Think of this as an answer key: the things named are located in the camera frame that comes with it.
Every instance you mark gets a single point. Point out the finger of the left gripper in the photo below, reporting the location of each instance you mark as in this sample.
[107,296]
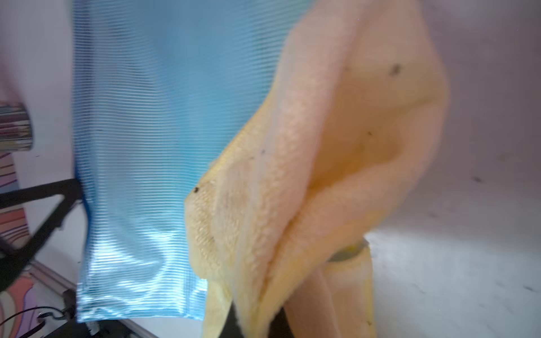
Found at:
[13,260]

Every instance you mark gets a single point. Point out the blue document bag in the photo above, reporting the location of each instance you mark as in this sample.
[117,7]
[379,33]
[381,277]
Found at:
[159,90]

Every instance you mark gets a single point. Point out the yellow wiping cloth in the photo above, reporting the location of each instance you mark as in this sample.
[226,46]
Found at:
[277,225]

